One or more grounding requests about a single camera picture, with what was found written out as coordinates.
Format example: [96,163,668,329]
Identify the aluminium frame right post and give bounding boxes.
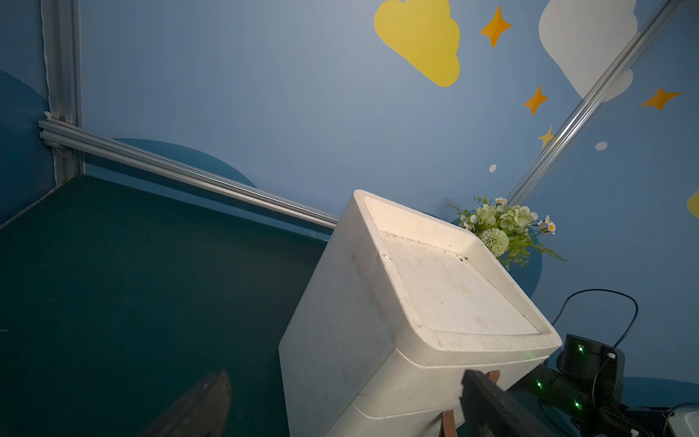
[508,0,684,205]

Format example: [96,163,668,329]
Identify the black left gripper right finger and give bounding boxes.
[460,370,553,437]

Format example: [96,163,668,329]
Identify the aluminium frame post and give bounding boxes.
[40,0,85,188]
[508,0,684,205]

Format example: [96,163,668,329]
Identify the white and green flowers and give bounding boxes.
[448,197,567,269]

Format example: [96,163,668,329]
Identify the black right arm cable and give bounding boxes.
[550,288,640,351]

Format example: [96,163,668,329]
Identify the aluminium frame left post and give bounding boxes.
[40,0,85,188]

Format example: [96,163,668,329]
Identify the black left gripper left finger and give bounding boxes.
[139,370,231,437]

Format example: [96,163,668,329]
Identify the aluminium frame back rail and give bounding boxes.
[38,119,339,229]

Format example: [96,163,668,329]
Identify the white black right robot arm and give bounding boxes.
[512,334,698,436]

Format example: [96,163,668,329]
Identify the white three drawer cabinet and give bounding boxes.
[279,190,562,436]

